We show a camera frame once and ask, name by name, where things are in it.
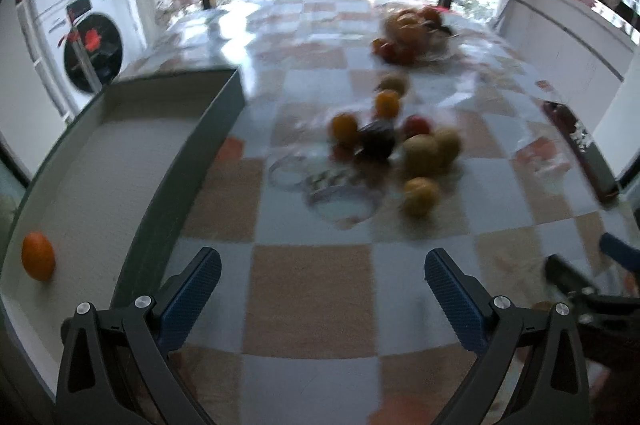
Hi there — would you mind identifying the yellow round fruit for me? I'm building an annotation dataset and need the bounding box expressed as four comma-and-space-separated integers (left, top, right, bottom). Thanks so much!
402, 178, 441, 217
434, 128, 462, 166
400, 134, 443, 176

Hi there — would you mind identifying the white cabinet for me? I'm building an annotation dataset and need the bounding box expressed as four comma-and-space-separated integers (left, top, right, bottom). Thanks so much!
500, 0, 640, 176

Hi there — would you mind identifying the white washing machine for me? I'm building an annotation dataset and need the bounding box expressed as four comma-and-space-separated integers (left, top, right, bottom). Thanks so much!
30, 0, 146, 113

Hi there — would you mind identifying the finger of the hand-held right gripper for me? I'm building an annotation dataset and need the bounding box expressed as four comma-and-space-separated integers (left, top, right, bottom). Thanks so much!
599, 232, 640, 267
544, 253, 640, 323

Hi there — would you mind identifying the yellow-orange round fruit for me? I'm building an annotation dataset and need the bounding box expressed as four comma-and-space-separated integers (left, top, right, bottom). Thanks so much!
389, 15, 426, 45

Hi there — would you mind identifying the clear glass bowl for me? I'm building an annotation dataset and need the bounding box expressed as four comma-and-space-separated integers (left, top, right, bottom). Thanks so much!
382, 8, 458, 63

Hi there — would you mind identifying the yellow-green round fruit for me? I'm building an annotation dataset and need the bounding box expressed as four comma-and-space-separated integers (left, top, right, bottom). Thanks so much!
377, 72, 411, 96

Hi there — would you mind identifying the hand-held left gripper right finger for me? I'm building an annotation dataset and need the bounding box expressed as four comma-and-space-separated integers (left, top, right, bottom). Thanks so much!
424, 247, 593, 425

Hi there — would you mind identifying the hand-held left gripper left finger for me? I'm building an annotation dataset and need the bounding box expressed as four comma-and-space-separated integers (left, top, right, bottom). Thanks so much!
55, 246, 222, 425

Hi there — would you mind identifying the grey rectangular tray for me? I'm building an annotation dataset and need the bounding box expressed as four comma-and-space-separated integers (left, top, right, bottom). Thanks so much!
0, 68, 246, 401

